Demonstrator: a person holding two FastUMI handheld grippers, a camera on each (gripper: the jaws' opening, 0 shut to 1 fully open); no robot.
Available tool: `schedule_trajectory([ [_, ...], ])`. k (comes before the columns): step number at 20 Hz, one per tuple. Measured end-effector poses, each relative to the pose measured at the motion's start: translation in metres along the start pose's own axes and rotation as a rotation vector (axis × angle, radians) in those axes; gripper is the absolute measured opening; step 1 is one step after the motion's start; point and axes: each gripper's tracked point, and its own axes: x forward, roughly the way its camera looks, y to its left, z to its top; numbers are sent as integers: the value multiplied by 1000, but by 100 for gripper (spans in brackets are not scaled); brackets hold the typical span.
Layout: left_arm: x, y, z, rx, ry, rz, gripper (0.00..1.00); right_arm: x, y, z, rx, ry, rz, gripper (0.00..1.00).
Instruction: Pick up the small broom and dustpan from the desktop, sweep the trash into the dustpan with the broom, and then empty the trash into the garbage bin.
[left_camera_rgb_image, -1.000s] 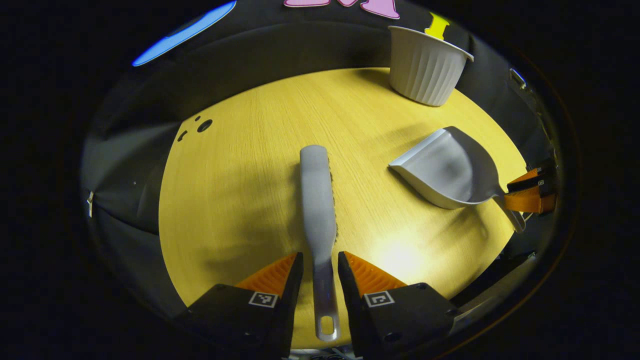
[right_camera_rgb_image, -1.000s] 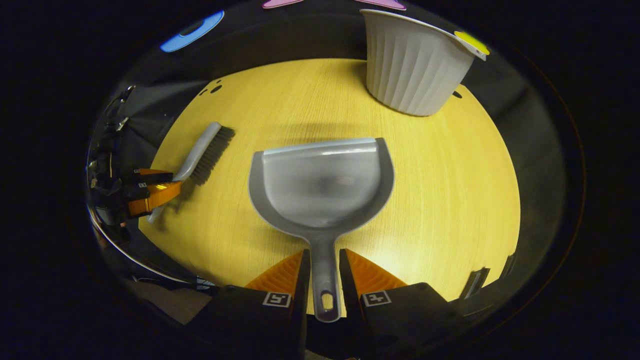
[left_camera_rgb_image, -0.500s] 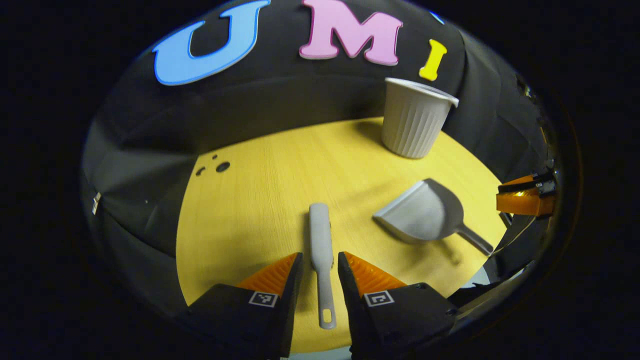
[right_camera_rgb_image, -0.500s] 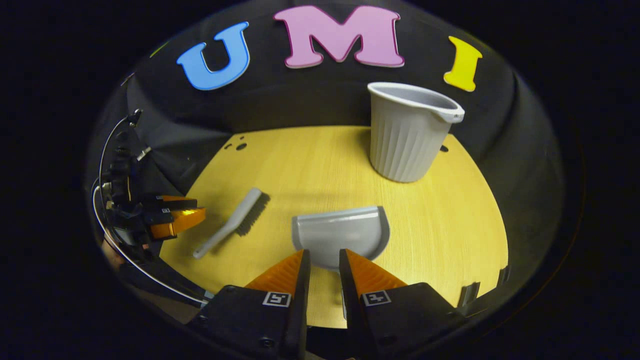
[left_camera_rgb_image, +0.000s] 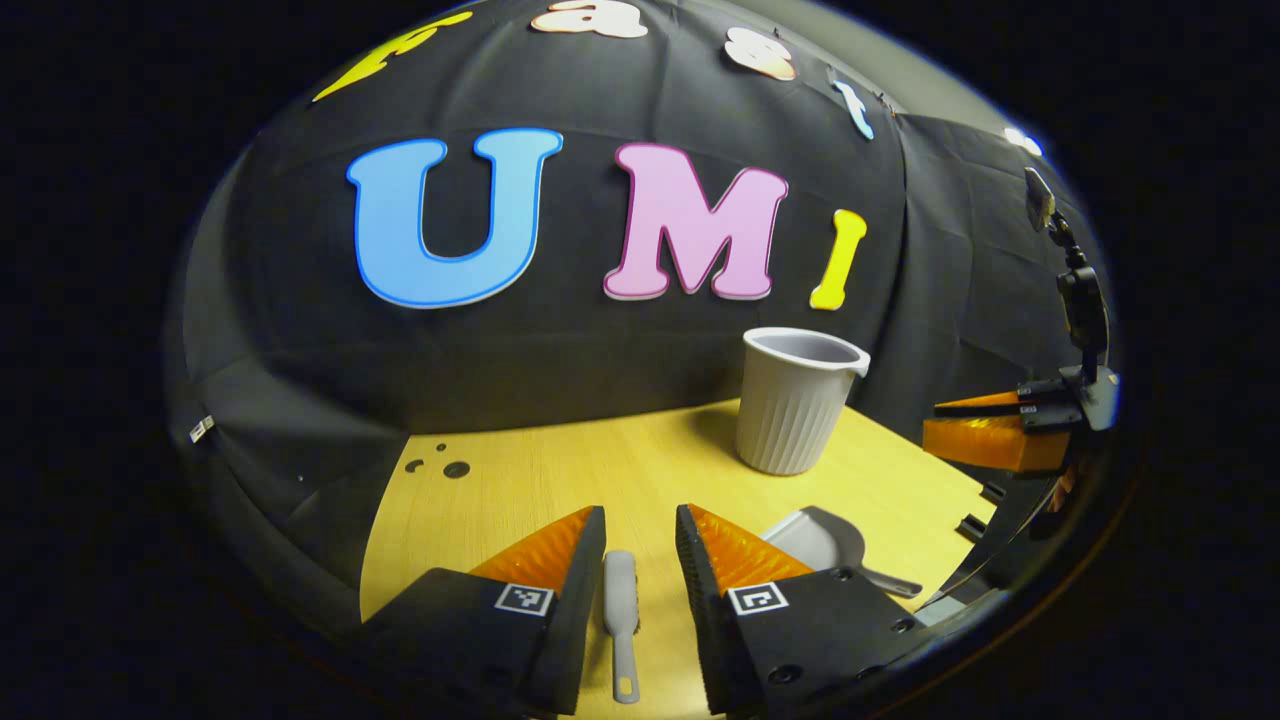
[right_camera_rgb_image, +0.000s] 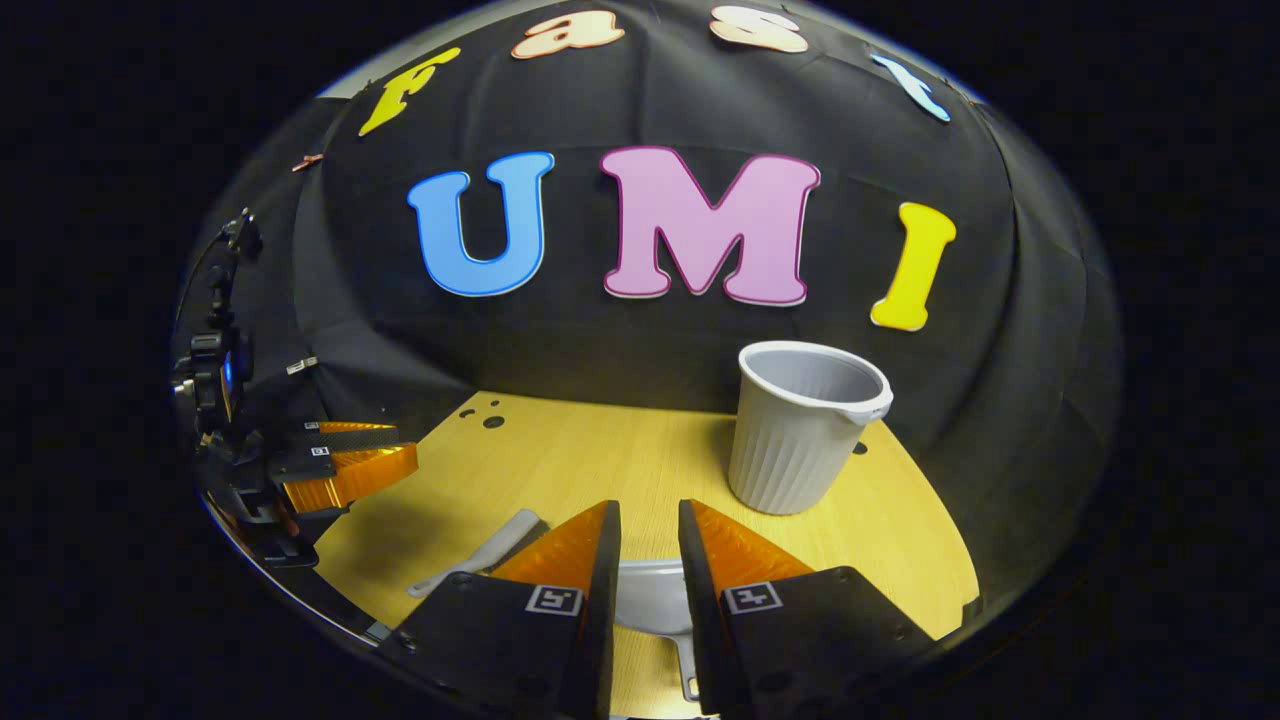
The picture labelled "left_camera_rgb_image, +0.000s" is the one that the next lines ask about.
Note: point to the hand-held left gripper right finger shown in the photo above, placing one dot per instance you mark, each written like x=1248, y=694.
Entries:
x=705, y=630

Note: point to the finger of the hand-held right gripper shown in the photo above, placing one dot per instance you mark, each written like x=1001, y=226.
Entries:
x=990, y=405
x=985, y=443

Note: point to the black desk edge bracket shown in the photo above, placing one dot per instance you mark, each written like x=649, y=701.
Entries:
x=971, y=528
x=992, y=492

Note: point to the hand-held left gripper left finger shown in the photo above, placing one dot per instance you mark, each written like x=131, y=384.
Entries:
x=580, y=620

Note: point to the wooden desktop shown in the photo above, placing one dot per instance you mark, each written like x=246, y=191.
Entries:
x=600, y=460

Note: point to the black backdrop cloth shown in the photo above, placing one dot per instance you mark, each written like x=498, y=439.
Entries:
x=600, y=360

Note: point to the silver cloth clip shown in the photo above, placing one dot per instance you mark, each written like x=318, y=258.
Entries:
x=202, y=429

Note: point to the grey dustpan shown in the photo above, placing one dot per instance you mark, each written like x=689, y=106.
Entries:
x=815, y=540

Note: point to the small grey broom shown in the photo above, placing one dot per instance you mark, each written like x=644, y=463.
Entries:
x=621, y=600

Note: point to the white ribbed garbage bin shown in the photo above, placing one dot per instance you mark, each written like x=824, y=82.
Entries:
x=795, y=410

